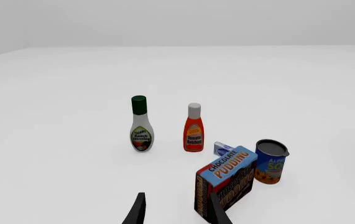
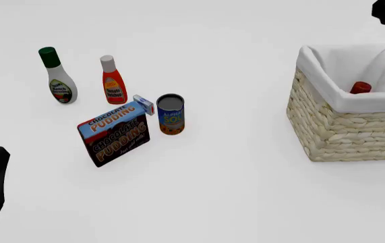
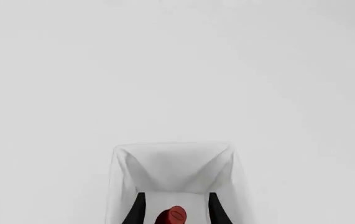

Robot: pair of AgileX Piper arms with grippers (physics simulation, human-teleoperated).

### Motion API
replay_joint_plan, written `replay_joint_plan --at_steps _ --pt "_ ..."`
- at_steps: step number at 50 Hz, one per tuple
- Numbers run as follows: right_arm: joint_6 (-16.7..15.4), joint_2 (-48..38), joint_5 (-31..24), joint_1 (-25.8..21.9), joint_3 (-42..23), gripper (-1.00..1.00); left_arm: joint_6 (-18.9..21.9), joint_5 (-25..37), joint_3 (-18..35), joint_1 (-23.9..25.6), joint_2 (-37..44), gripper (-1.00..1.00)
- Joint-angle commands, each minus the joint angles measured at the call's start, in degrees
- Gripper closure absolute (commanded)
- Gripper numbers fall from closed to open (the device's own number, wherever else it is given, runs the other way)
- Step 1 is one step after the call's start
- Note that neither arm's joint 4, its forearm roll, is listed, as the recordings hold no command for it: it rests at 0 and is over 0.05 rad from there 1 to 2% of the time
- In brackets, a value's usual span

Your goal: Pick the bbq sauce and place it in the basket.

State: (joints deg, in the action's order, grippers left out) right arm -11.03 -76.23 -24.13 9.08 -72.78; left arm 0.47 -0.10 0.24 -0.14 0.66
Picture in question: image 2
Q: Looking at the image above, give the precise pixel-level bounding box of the tomato ketchup bottle white cap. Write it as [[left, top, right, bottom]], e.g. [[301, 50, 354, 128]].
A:
[[99, 55, 129, 105]]

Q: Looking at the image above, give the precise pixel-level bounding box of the small white and blue box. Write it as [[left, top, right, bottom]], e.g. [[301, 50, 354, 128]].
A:
[[132, 94, 155, 117]]

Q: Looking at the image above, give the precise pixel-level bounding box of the bbq sauce bottle red cap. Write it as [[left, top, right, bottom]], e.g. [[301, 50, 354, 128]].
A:
[[349, 81, 372, 95]]

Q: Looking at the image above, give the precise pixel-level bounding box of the white cloth basket liner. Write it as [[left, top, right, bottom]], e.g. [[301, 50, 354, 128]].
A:
[[297, 43, 385, 114]]

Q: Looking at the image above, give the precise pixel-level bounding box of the ranch dressing bottle green cap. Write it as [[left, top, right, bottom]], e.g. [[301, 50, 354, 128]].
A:
[[38, 46, 79, 105]]

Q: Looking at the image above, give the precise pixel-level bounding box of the woven wicker basket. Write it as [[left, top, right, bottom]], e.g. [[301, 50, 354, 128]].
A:
[[285, 67, 385, 163]]

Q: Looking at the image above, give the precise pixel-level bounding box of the alphabet soup can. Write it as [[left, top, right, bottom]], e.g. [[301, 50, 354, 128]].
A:
[[156, 93, 185, 136]]

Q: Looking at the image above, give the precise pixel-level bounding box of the chocolate pudding box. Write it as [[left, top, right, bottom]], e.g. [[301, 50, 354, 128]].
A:
[[76, 101, 151, 168]]

